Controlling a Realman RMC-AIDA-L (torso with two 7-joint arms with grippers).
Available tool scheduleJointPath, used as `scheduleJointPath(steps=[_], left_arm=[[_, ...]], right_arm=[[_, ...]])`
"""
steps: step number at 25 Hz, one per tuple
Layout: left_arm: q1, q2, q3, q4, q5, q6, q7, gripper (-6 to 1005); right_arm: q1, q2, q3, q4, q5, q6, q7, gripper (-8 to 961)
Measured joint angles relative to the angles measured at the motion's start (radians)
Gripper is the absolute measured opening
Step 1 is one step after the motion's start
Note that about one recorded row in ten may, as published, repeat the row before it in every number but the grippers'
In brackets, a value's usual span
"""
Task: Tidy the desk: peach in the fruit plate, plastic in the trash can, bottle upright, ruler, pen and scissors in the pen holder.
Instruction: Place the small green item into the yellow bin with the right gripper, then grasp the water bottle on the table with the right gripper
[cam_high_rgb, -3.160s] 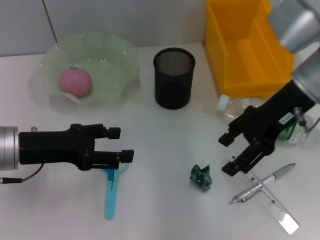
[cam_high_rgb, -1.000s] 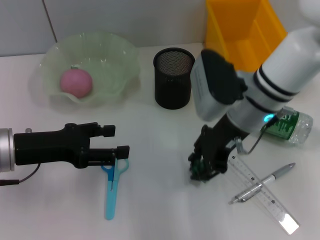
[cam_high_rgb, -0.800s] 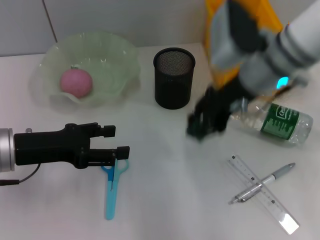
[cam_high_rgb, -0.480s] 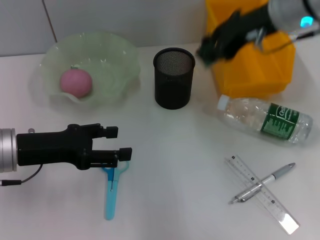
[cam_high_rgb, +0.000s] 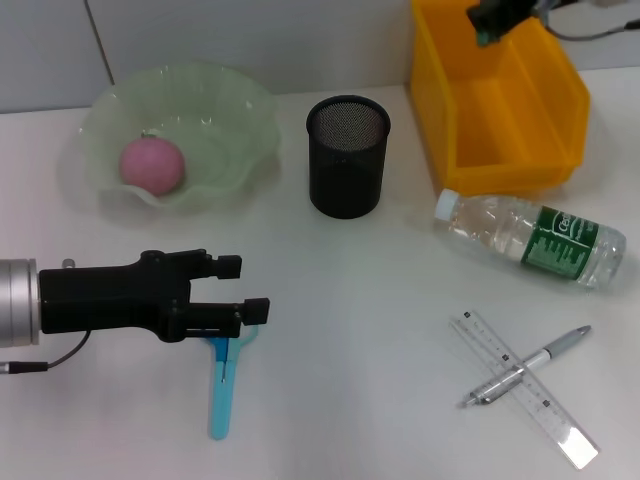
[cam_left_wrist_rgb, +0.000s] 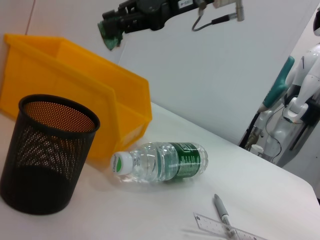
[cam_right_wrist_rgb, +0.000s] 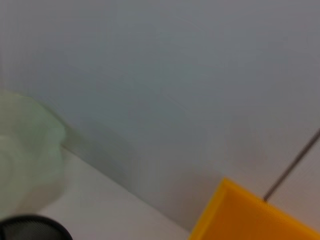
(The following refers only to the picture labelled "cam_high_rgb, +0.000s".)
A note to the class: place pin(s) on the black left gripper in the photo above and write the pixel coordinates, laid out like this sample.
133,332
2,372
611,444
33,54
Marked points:
110,295

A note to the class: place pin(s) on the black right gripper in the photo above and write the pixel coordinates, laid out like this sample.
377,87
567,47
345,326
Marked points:
520,7

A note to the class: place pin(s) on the blue scissors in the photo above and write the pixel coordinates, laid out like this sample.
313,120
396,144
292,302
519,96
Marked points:
221,400

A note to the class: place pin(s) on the pink toy peach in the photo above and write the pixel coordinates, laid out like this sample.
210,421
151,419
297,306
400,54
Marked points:
155,167

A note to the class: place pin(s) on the clear water bottle green label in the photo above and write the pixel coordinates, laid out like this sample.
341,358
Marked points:
490,220

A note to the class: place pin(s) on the pale green glass fruit plate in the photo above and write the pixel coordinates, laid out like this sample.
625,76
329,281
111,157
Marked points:
225,130

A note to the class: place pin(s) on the black mesh pen holder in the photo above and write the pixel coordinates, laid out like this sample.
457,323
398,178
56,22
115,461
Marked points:
345,170

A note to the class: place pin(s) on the grey marker pen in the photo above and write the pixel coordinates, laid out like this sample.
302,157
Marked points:
540,357

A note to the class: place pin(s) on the transparent plastic ruler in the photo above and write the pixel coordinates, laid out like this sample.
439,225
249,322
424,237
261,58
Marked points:
550,410

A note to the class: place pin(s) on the yellow plastic storage bin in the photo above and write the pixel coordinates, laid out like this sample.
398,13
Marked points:
500,125

